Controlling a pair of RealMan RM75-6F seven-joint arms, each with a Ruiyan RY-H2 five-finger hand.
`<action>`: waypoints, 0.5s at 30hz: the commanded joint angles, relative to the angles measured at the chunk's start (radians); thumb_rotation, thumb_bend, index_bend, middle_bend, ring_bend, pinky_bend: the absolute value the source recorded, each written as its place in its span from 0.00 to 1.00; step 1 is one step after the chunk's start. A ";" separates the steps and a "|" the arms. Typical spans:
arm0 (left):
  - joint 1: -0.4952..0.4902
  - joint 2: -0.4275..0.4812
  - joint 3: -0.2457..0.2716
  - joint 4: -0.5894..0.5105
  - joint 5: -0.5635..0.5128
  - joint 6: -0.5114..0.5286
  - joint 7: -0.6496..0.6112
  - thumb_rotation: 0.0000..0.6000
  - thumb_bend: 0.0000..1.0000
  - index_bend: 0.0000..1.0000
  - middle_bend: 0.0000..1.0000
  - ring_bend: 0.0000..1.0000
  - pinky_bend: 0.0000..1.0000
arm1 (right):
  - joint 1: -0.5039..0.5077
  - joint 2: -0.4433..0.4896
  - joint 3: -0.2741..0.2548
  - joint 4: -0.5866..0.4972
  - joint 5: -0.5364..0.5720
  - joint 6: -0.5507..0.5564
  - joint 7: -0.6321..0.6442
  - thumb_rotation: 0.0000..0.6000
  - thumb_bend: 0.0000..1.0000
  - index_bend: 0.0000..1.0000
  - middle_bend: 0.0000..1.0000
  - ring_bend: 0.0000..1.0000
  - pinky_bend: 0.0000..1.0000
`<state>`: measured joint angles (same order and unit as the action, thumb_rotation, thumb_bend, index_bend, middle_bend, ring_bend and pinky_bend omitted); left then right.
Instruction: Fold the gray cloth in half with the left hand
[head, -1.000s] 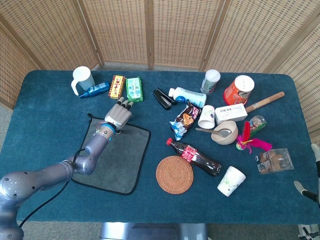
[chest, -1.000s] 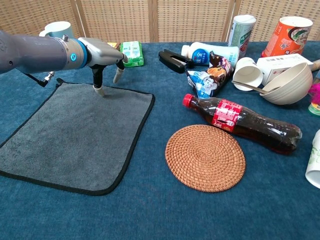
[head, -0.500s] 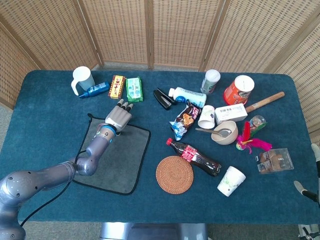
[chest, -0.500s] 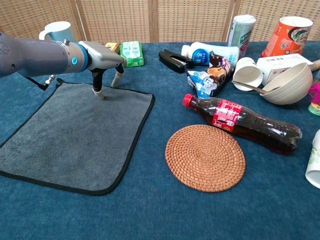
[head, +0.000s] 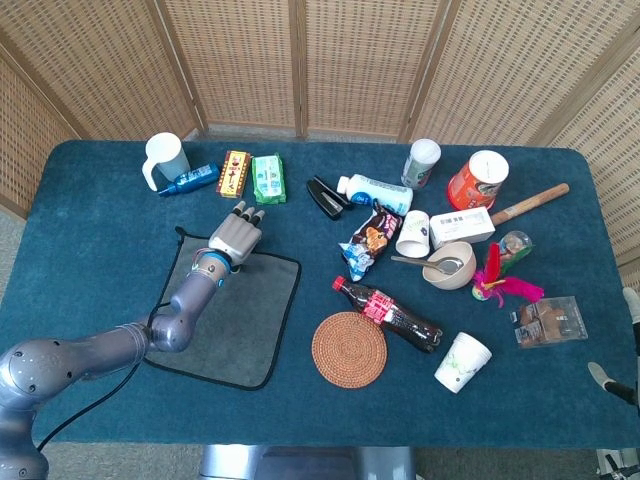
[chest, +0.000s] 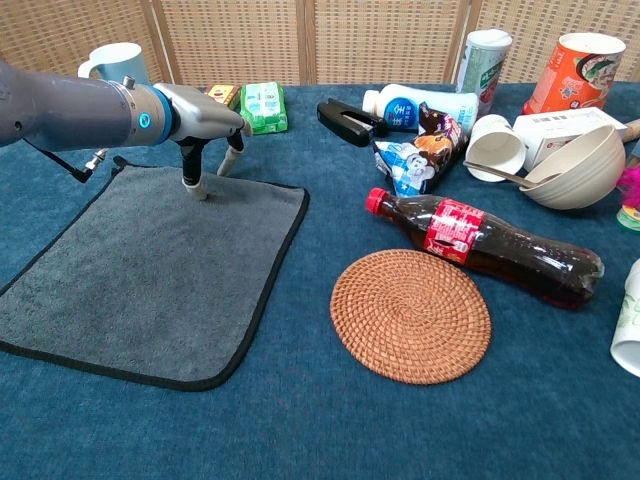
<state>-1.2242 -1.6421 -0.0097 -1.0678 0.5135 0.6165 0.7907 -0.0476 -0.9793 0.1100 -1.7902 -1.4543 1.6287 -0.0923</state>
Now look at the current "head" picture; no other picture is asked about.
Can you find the small white paper cup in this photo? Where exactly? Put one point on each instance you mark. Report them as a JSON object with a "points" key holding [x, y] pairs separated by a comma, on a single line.
{"points": [[413, 235]]}

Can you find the clear plastic jar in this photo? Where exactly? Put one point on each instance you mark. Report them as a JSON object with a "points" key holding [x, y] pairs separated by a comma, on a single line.
{"points": [[515, 245]]}

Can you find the beige bowl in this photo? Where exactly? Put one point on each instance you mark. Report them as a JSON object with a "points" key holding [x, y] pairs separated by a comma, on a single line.
{"points": [[447, 282]]}

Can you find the brown blue snack bag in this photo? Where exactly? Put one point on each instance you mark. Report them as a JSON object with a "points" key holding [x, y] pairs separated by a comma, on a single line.
{"points": [[370, 240]]}

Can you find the white carton box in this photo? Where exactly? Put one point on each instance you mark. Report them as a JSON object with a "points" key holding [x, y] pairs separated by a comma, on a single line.
{"points": [[460, 225]]}

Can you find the grey and blue cloth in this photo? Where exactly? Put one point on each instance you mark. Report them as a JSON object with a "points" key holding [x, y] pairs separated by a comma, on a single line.
{"points": [[250, 325]]}

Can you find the white black machine part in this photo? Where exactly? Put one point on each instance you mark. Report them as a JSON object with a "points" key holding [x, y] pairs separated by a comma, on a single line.
{"points": [[620, 465]]}

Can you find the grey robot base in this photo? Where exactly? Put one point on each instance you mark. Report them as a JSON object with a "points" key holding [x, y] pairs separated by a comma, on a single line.
{"points": [[300, 465]]}

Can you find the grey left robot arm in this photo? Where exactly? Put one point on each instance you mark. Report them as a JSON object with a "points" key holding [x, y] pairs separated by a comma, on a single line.
{"points": [[185, 300]]}

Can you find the pink feather shuttlecock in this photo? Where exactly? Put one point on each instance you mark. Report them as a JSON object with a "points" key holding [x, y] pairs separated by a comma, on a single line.
{"points": [[515, 287]]}

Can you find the cola bottle red label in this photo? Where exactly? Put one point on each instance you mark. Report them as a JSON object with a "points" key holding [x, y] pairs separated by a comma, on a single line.
{"points": [[400, 317]]}

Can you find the white green lidded canister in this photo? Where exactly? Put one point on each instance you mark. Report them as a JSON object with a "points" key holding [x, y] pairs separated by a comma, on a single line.
{"points": [[420, 165]]}

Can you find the red yellow carton box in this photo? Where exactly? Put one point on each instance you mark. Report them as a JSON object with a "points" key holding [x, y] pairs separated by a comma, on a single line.
{"points": [[233, 174]]}

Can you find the blue carpet table cover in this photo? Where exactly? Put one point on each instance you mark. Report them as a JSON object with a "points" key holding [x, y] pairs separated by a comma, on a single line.
{"points": [[100, 250]]}

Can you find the green wet wipes pack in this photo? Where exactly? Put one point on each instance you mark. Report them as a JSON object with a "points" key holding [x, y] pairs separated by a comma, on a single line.
{"points": [[268, 180]]}

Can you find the orange instant noodle cup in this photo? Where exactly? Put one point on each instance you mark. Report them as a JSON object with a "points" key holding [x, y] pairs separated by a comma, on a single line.
{"points": [[475, 185]]}

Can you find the wicker folding screen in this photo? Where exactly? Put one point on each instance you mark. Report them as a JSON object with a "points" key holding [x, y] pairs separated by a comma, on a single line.
{"points": [[240, 60]]}

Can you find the clear plastic pastry box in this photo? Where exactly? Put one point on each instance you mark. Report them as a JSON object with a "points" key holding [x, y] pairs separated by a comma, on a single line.
{"points": [[547, 322]]}

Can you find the black stapler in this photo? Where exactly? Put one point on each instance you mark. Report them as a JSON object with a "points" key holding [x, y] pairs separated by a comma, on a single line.
{"points": [[325, 197]]}

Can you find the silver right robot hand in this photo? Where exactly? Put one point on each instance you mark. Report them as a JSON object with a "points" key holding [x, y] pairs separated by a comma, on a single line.
{"points": [[638, 350]]}

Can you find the blue spray bottle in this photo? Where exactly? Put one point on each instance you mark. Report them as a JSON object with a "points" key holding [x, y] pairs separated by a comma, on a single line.
{"points": [[192, 178]]}

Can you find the white bottle blue label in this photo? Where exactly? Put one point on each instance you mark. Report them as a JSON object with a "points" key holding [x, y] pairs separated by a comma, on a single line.
{"points": [[380, 192]]}

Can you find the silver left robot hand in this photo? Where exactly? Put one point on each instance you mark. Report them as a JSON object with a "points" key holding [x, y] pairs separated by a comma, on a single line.
{"points": [[235, 235]]}

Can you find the round rattan coaster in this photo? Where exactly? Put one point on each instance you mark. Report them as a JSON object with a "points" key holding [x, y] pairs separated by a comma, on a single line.
{"points": [[350, 350]]}

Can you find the large white paper cup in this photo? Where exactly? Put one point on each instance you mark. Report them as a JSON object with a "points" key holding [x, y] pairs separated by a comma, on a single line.
{"points": [[462, 362]]}

